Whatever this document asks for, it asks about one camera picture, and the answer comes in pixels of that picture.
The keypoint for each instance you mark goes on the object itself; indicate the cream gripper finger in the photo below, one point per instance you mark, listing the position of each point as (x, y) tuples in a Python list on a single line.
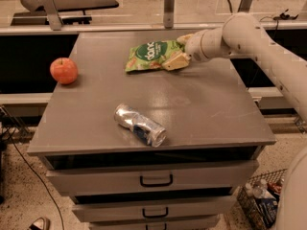
[(184, 38), (176, 61)]

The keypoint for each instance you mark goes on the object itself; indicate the middle metal bracket post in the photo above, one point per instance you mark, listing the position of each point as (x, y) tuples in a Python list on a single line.
[(168, 14)]

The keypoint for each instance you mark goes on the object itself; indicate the middle drawer black handle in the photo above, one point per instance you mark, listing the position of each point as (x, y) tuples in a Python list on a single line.
[(155, 213)]

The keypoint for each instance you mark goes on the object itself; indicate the red snack packet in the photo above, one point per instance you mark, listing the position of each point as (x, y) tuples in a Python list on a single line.
[(275, 187)]

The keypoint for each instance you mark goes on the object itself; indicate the black bench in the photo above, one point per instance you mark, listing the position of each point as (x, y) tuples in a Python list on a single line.
[(37, 15)]

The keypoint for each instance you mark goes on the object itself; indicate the wire mesh basket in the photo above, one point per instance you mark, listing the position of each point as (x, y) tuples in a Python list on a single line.
[(247, 200)]

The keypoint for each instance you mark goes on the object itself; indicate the clear plastic water bottle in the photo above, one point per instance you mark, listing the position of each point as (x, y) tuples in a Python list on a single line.
[(260, 189)]

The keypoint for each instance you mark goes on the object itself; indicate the red apple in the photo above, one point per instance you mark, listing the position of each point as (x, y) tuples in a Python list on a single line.
[(64, 70)]

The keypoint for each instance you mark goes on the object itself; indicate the grey drawer cabinet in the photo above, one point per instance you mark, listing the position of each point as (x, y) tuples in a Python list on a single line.
[(214, 134)]

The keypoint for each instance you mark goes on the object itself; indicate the blue snack bag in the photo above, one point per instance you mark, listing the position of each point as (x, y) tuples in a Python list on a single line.
[(268, 210)]

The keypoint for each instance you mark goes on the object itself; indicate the crushed silver can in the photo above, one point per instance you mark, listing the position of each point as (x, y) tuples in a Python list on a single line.
[(147, 130)]

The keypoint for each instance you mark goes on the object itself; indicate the left metal bracket post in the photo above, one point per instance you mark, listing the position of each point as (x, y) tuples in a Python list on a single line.
[(52, 14)]

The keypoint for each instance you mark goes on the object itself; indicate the bottom drawer black handle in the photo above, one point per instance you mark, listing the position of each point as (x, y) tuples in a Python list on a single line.
[(159, 226)]

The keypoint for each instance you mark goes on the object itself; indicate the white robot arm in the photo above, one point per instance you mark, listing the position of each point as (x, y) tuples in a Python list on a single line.
[(242, 36)]

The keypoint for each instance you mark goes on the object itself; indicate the shoe tip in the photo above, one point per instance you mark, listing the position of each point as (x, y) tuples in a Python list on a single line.
[(40, 224)]

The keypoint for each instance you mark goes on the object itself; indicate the green rice chip bag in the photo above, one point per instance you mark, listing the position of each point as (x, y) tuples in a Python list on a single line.
[(152, 55)]

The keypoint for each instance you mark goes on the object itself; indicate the drawer black handle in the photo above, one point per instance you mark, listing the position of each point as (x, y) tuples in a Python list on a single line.
[(155, 213), (153, 182), (159, 226)]

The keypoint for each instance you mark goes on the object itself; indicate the top drawer black handle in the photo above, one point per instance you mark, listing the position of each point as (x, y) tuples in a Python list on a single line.
[(153, 182)]

